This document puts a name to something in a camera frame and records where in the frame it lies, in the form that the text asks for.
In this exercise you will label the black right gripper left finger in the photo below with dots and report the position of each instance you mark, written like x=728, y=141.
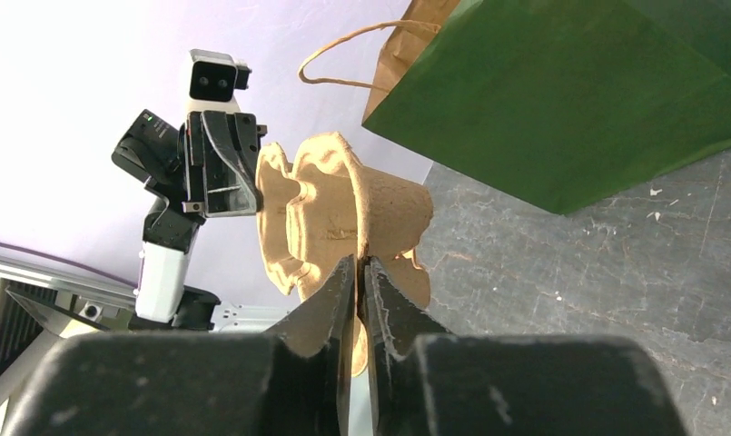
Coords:
x=292, y=379

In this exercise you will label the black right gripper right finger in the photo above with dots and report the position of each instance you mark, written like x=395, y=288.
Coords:
x=427, y=380

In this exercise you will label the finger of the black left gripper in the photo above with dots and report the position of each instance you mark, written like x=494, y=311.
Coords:
x=231, y=146

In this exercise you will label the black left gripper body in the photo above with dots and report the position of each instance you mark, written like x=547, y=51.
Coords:
x=191, y=144

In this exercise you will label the single brown cup carrier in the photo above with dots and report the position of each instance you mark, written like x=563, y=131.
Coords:
x=325, y=205

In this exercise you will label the green brown paper bag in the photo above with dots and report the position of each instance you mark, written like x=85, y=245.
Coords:
x=559, y=103

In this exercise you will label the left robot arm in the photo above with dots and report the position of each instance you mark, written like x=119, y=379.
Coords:
x=149, y=152

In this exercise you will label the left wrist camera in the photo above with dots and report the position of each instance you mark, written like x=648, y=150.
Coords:
x=214, y=78

